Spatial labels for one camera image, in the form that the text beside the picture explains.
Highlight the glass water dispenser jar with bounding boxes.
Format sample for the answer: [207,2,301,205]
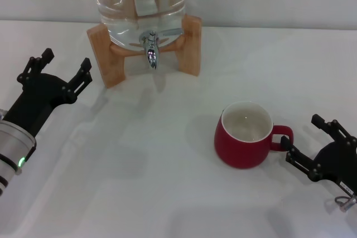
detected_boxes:
[88,0,187,51]

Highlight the red cup white inside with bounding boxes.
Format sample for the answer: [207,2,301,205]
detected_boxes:
[214,100,295,169]

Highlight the metal cable connector plug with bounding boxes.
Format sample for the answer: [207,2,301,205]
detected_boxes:
[334,194,357,214]

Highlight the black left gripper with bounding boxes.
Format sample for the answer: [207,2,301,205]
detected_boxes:
[4,48,93,139]

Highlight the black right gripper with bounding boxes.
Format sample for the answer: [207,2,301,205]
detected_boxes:
[280,114,357,197]

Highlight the steel faucet strainer tube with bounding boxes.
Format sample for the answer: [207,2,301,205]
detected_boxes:
[159,27,184,38]

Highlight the wooden dispenser stand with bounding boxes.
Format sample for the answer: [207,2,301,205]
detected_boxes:
[86,14,202,89]

